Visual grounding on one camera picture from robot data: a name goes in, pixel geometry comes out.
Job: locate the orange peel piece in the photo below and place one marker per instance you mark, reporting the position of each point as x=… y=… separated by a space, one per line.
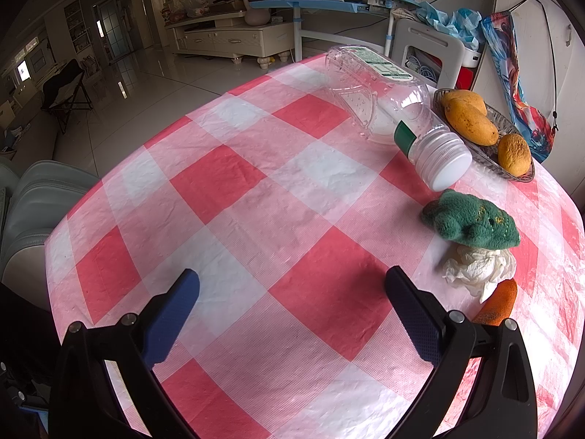
x=498 y=304

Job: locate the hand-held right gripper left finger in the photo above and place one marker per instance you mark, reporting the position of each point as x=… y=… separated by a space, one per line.
x=176 y=315

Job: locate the grey sofa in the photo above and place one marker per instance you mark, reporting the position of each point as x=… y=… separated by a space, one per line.
x=32 y=206

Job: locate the clear plastic bottle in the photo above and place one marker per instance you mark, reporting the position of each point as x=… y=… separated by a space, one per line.
x=388 y=100

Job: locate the cream television cabinet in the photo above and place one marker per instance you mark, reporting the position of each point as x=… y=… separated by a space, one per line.
x=228 y=36

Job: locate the blue study desk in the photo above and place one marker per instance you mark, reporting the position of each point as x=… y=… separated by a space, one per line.
x=320 y=4

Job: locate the white tissue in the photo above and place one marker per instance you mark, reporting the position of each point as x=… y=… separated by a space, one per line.
x=480 y=270

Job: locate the cream kettlebell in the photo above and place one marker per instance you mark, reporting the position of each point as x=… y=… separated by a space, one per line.
x=256 y=13

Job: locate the grey woven fruit basket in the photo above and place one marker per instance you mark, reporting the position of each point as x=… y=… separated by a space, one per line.
x=484 y=155

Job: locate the blue white plastic bag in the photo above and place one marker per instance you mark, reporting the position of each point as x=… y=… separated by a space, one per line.
x=457 y=23

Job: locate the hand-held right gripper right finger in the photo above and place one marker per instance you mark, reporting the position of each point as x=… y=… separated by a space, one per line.
x=411 y=315

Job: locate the pink checked tablecloth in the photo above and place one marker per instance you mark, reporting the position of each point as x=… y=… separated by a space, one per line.
x=274 y=192

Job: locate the white plastic stool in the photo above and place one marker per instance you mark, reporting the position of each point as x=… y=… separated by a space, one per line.
x=420 y=39

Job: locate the black folding chair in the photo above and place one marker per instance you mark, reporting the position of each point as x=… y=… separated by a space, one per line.
x=64 y=84

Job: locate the round spotted yellow mango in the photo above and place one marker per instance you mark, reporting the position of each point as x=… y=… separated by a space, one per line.
x=514 y=154

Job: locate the green knitted cloth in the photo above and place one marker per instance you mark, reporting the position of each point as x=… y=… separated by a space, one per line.
x=470 y=219

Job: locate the colourful printed bag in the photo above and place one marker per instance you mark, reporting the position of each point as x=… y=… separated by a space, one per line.
x=512 y=68

